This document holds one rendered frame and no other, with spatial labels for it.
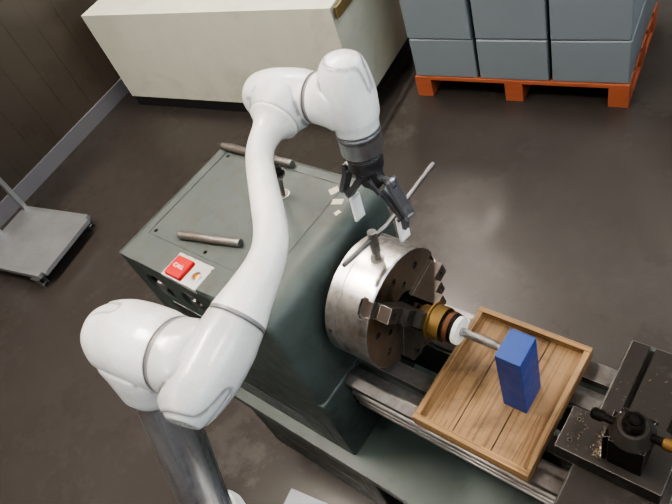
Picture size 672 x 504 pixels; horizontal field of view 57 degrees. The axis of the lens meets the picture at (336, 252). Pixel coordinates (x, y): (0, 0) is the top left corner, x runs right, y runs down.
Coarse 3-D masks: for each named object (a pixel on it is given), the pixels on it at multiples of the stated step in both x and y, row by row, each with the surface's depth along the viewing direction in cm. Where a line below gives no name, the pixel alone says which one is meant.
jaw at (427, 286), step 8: (432, 264) 152; (440, 264) 151; (424, 272) 152; (432, 272) 151; (440, 272) 152; (416, 280) 152; (424, 280) 151; (432, 280) 150; (440, 280) 153; (416, 288) 150; (424, 288) 150; (432, 288) 149; (440, 288) 150; (408, 296) 153; (416, 296) 149; (424, 296) 148; (432, 296) 148; (440, 296) 147; (424, 304) 151; (432, 304) 147
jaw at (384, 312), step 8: (368, 304) 139; (376, 304) 140; (384, 304) 140; (392, 304) 142; (400, 304) 145; (360, 312) 141; (368, 312) 139; (376, 312) 140; (384, 312) 139; (392, 312) 138; (400, 312) 141; (408, 312) 140; (416, 312) 142; (424, 312) 143; (384, 320) 138; (392, 320) 139; (400, 320) 141; (408, 320) 141; (416, 320) 142
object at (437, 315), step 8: (440, 304) 145; (432, 312) 143; (440, 312) 142; (448, 312) 143; (456, 312) 143; (424, 320) 143; (432, 320) 142; (440, 320) 141; (448, 320) 141; (424, 328) 143; (432, 328) 142; (440, 328) 142; (448, 328) 140; (424, 336) 145; (432, 336) 143; (440, 336) 142; (448, 336) 140
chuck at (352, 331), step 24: (384, 240) 149; (360, 264) 143; (384, 264) 141; (408, 264) 146; (360, 288) 140; (384, 288) 140; (408, 288) 150; (336, 312) 144; (360, 336) 141; (384, 336) 147; (384, 360) 151
